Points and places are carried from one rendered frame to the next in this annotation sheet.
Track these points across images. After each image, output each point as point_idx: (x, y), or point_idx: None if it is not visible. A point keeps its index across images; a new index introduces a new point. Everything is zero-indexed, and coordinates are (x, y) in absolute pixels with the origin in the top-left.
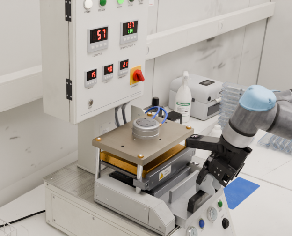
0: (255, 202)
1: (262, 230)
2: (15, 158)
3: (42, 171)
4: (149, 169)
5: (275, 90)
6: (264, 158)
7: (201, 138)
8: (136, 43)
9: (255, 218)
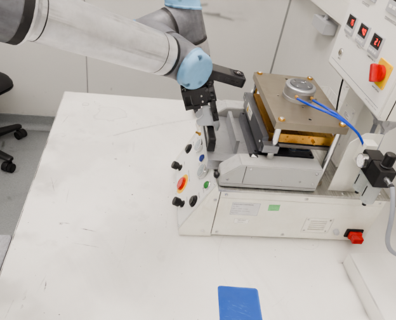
0: None
1: (163, 270)
2: None
3: None
4: (255, 94)
5: (195, 48)
6: None
7: (228, 70)
8: None
9: (182, 287)
